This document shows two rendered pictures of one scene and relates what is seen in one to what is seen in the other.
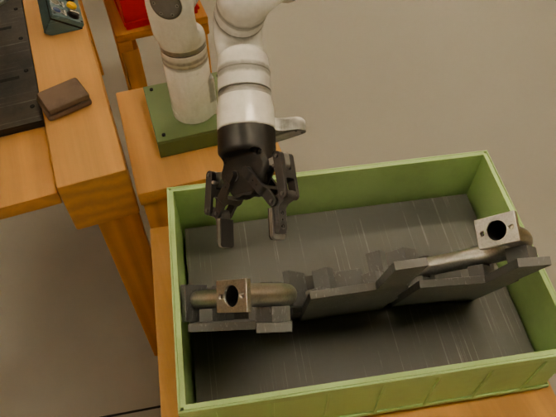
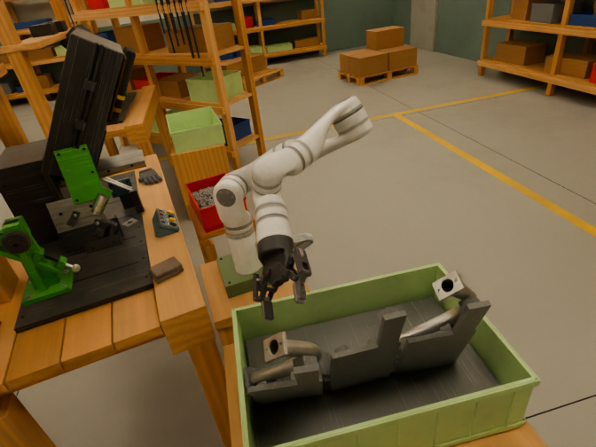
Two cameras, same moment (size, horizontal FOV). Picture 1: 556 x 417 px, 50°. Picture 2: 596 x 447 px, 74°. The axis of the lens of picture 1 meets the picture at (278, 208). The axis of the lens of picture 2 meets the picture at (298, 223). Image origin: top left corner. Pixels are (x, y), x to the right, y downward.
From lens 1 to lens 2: 0.17 m
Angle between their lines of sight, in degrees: 22
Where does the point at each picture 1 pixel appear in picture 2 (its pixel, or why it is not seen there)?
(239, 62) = (267, 203)
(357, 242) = (364, 334)
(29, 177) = (142, 318)
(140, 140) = (215, 290)
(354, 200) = (358, 308)
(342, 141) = not seen: hidden behind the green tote
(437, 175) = (411, 284)
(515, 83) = (459, 248)
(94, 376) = not seen: outside the picture
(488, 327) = (469, 380)
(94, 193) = (184, 325)
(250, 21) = (271, 182)
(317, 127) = not seen: hidden behind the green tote
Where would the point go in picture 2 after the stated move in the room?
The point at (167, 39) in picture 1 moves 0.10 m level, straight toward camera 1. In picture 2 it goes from (228, 219) to (232, 236)
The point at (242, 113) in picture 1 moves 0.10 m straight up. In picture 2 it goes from (270, 230) to (262, 185)
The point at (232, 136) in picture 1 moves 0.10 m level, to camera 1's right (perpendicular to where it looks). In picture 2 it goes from (266, 244) to (317, 238)
